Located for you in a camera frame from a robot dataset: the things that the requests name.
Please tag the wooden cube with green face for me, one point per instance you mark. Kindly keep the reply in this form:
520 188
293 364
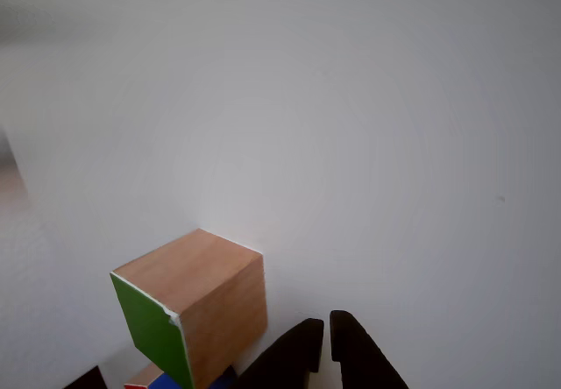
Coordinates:
206 275

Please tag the dark black flat object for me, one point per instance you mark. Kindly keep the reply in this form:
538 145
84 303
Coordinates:
87 381

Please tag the cube with red marker faces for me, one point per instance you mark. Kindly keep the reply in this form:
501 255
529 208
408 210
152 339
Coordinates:
162 383

